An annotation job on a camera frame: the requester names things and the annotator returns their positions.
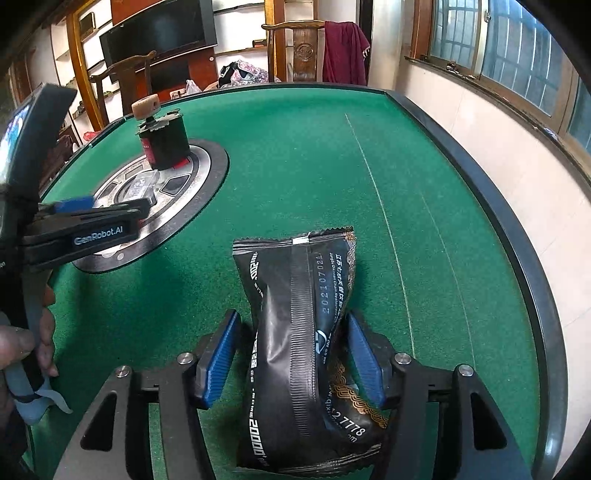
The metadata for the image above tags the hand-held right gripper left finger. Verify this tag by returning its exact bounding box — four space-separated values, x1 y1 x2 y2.
53 309 243 480

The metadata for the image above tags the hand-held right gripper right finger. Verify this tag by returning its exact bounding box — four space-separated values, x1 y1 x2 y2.
346 310 536 480

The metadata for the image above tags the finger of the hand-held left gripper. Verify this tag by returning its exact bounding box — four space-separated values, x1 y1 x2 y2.
39 197 151 223

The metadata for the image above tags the black snack packet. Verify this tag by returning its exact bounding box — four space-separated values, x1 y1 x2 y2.
232 226 392 474

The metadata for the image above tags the person's left hand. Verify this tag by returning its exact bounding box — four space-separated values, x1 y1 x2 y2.
0 284 59 377

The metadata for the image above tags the small clear plastic box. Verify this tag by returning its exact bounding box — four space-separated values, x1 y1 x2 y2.
124 170 161 202

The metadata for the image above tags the round metal table centre panel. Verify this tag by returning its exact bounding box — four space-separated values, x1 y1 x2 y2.
71 138 230 274

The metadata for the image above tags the black cylindrical can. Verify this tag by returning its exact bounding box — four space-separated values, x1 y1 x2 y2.
137 110 192 170

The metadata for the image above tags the beige round cap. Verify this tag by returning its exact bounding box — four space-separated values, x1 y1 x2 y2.
131 94 163 126

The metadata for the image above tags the plain wooden chair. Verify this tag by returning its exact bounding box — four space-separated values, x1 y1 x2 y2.
89 50 158 129

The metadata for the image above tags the black flat television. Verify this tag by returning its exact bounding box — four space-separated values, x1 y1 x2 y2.
98 0 219 71

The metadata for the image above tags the floral patterned bag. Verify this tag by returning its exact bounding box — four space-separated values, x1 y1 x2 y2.
217 59 279 89

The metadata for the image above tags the wooden chair with carved back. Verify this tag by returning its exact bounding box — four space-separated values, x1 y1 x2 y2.
261 20 327 85

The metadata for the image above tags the maroon cloth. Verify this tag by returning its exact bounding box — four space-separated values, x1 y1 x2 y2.
321 21 372 87

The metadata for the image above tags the window with metal grille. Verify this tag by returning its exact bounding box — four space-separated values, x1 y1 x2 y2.
405 0 591 154

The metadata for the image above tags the grey wrist strap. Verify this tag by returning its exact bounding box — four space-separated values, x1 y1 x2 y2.
4 360 73 426

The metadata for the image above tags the wooden wall shelf unit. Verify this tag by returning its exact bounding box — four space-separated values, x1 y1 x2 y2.
46 0 324 132

